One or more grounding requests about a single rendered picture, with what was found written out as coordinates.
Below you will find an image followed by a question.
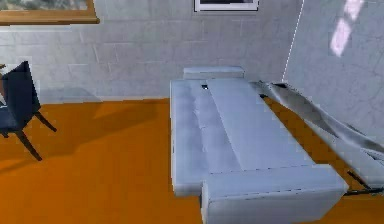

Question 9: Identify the white framed picture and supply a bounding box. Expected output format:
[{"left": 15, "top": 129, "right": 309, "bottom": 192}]
[{"left": 193, "top": 0, "right": 260, "bottom": 13}]

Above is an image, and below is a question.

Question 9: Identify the pale grey sofa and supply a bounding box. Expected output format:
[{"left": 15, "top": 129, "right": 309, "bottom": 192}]
[{"left": 169, "top": 65, "right": 350, "bottom": 224}]

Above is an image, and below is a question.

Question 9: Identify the wooden framed picture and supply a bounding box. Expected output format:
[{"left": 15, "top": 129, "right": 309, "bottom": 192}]
[{"left": 0, "top": 0, "right": 101, "bottom": 27}]

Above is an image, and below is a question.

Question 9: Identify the dark blue chair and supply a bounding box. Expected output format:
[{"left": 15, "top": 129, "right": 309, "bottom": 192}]
[{"left": 0, "top": 60, "right": 58, "bottom": 162}]

